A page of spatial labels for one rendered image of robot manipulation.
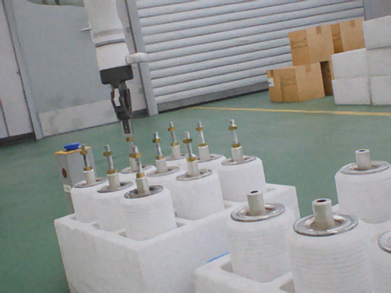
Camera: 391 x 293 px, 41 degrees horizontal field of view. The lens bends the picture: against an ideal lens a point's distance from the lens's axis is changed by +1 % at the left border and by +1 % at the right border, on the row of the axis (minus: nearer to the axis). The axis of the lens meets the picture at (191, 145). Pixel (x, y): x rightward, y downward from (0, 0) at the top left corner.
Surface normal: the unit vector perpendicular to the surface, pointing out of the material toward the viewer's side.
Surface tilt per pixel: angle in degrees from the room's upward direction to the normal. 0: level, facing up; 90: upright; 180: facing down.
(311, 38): 90
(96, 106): 90
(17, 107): 90
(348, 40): 90
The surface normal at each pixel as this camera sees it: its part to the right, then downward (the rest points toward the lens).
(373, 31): -0.92, 0.22
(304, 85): 0.31, 0.08
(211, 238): 0.58, 0.01
